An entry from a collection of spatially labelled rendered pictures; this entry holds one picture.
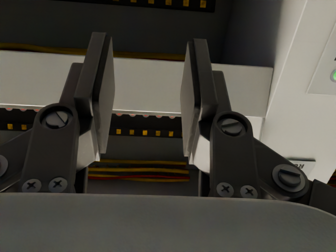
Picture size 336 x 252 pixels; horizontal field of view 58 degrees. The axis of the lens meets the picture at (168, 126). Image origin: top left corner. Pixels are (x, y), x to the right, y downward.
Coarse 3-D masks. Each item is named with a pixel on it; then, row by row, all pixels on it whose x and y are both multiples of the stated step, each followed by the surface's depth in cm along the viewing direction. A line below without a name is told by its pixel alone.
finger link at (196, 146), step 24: (192, 48) 12; (192, 72) 11; (216, 72) 12; (192, 96) 10; (216, 96) 10; (192, 120) 10; (192, 144) 11; (264, 144) 9; (264, 168) 9; (288, 168) 9; (288, 192) 8
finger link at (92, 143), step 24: (96, 48) 11; (72, 72) 11; (96, 72) 10; (72, 96) 10; (96, 96) 9; (96, 120) 10; (0, 144) 9; (24, 144) 9; (96, 144) 11; (0, 168) 8
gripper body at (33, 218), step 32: (32, 192) 7; (0, 224) 6; (32, 224) 6; (64, 224) 6; (96, 224) 6; (128, 224) 6; (160, 224) 6; (192, 224) 6; (224, 224) 6; (256, 224) 6; (288, 224) 6; (320, 224) 6
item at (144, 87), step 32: (0, 64) 25; (32, 64) 25; (64, 64) 25; (128, 64) 25; (160, 64) 26; (224, 64) 26; (0, 96) 26; (32, 96) 26; (128, 96) 26; (160, 96) 26; (256, 96) 27; (0, 128) 46; (128, 128) 47; (160, 128) 48; (256, 128) 29
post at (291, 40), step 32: (256, 0) 31; (288, 0) 24; (320, 0) 21; (256, 32) 31; (288, 32) 24; (320, 32) 23; (256, 64) 30; (288, 64) 24; (288, 96) 26; (320, 96) 26; (288, 128) 28; (320, 128) 28; (320, 160) 31
